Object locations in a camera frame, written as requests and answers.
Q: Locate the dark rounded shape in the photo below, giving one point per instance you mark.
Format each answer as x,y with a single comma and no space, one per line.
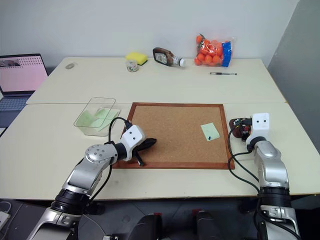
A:
147,226
208,225

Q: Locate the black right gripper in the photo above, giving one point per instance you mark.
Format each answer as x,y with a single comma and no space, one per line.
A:
247,128

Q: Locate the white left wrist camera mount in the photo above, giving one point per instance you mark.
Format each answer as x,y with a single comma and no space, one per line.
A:
132,137

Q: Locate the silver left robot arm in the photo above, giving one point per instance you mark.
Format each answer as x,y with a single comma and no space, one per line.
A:
86,172

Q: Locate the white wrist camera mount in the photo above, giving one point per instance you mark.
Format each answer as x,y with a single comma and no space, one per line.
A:
260,127
132,137

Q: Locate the brown sauce bottle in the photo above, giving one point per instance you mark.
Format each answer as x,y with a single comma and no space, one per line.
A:
165,57

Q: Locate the wood framed cork board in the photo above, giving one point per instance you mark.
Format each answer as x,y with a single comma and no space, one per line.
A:
175,135

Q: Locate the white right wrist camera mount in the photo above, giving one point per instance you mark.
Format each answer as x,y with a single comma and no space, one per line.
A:
260,127

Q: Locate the small glass jar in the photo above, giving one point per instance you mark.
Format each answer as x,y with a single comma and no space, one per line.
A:
132,66

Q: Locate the black pen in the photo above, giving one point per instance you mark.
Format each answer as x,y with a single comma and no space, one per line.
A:
222,73

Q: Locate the dark red pushpin tray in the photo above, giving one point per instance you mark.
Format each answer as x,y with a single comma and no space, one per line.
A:
234,130

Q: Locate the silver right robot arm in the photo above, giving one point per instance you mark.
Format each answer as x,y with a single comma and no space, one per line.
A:
271,172

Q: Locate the clear plastic box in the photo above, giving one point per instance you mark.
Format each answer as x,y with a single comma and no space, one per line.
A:
96,117

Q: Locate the open laptop pink screen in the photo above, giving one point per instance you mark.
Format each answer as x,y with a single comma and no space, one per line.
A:
17,75

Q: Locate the yellow sponge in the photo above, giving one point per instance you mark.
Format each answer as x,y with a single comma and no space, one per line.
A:
137,57

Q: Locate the grey oval table grommet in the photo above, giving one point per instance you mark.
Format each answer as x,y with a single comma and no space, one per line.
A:
70,65

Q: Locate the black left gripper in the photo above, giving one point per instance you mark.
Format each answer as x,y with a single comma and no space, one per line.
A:
140,147

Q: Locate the green sticky note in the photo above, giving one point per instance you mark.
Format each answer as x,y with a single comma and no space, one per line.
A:
209,130
86,120
103,113

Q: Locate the bag of oranges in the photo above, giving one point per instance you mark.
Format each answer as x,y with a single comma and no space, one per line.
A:
212,52

